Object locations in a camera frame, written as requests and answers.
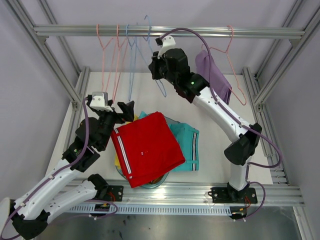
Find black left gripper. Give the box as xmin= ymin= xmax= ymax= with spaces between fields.
xmin=95 ymin=99 xmax=134 ymax=150

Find blue hanger with red trousers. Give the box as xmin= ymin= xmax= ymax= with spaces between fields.
xmin=142 ymin=14 xmax=167 ymax=98

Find blue hanger with teal trousers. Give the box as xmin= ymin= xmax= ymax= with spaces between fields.
xmin=125 ymin=24 xmax=137 ymax=102

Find yellow trousers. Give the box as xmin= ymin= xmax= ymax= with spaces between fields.
xmin=114 ymin=115 xmax=139 ymax=171

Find red trousers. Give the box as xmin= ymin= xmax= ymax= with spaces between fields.
xmin=111 ymin=111 xmax=186 ymax=188

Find teal trousers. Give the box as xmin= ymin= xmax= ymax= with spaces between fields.
xmin=134 ymin=112 xmax=200 ymax=175

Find brown trousers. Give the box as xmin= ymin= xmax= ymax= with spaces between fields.
xmin=148 ymin=175 xmax=166 ymax=185

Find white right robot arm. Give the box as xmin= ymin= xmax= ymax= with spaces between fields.
xmin=148 ymin=48 xmax=262 ymax=202

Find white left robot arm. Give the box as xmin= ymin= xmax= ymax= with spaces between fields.
xmin=9 ymin=95 xmax=135 ymax=240

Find purple trousers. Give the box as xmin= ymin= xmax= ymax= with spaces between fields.
xmin=195 ymin=50 xmax=232 ymax=105

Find pink hanger with purple trousers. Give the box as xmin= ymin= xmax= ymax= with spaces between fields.
xmin=201 ymin=25 xmax=247 ymax=106

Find blue plastic basin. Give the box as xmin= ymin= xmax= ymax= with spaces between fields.
xmin=115 ymin=116 xmax=179 ymax=189

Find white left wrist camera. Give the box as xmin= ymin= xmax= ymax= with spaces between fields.
xmin=89 ymin=91 xmax=113 ymax=112

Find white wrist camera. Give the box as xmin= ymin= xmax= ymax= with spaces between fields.
xmin=89 ymin=91 xmax=113 ymax=112
xmin=155 ymin=35 xmax=176 ymax=59

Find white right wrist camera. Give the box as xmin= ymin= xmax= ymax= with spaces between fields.
xmin=155 ymin=35 xmax=176 ymax=59

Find aluminium frame left posts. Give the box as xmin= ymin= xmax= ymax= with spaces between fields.
xmin=3 ymin=0 xmax=91 ymax=150

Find aluminium frame posts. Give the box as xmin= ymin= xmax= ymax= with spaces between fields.
xmin=3 ymin=0 xmax=91 ymax=150
xmin=251 ymin=0 xmax=320 ymax=188

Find white slotted cable duct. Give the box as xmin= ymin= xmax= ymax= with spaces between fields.
xmin=66 ymin=203 xmax=232 ymax=216

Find aluminium frame right posts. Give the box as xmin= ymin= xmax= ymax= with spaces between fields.
xmin=251 ymin=0 xmax=320 ymax=188

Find aluminium hanging rail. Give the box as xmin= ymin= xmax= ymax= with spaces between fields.
xmin=33 ymin=24 xmax=306 ymax=40

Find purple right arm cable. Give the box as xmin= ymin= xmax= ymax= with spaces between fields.
xmin=161 ymin=27 xmax=285 ymax=221

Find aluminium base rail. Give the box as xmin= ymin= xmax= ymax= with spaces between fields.
xmin=106 ymin=179 xmax=305 ymax=207

